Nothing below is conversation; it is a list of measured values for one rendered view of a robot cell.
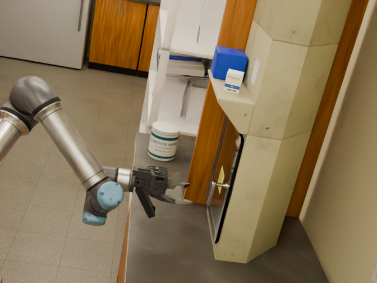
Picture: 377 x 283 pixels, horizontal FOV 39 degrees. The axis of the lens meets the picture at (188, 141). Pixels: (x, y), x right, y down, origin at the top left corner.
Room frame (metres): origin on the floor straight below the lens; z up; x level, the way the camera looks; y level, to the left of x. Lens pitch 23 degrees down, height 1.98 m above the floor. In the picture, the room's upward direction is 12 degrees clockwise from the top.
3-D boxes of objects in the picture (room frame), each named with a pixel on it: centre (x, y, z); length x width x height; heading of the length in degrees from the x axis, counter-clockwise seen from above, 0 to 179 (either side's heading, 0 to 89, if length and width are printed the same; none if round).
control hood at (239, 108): (1.67, -0.09, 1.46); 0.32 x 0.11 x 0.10; 8
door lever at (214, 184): (1.57, -0.13, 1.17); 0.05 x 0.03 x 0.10; 98
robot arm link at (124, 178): (1.53, 0.18, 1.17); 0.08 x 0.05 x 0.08; 8
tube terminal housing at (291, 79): (1.70, -0.27, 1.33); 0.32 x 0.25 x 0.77; 8
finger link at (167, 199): (1.51, 0.04, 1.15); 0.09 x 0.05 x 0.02; 70
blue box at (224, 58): (1.77, -0.08, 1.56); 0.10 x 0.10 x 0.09; 8
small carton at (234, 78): (1.62, -0.10, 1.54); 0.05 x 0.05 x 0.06; 84
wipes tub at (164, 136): (2.26, 0.11, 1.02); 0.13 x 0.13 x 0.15
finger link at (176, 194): (1.50, 0.00, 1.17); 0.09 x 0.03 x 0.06; 70
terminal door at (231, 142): (1.68, -0.14, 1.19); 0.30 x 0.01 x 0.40; 8
